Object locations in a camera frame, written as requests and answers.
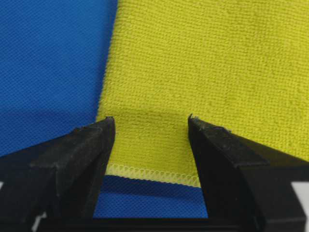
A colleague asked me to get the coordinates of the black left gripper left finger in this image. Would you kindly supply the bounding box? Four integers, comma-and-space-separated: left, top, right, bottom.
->
0, 117, 115, 232

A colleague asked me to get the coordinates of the blue table cloth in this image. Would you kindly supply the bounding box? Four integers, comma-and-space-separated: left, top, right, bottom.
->
0, 0, 207, 218

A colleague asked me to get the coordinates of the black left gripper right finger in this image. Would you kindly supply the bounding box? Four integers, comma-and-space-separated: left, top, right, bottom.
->
188, 116, 309, 232

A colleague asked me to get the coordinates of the yellow-green microfiber towel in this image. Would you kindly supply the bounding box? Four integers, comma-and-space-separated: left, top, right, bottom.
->
97, 0, 309, 187

